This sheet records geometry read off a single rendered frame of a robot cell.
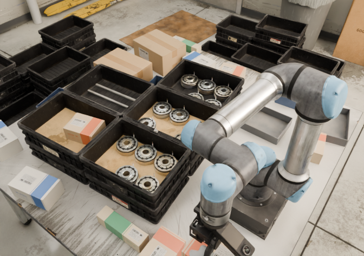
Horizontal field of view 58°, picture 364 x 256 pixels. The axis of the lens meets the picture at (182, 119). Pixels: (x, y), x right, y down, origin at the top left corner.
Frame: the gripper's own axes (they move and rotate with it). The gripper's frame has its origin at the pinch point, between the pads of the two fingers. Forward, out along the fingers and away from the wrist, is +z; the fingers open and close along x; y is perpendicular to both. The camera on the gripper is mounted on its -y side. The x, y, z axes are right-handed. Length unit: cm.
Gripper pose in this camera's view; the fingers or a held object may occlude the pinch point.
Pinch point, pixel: (216, 254)
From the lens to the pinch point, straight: 102.6
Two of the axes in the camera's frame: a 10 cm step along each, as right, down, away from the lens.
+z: 0.1, 7.3, 6.9
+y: -8.1, -4.0, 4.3
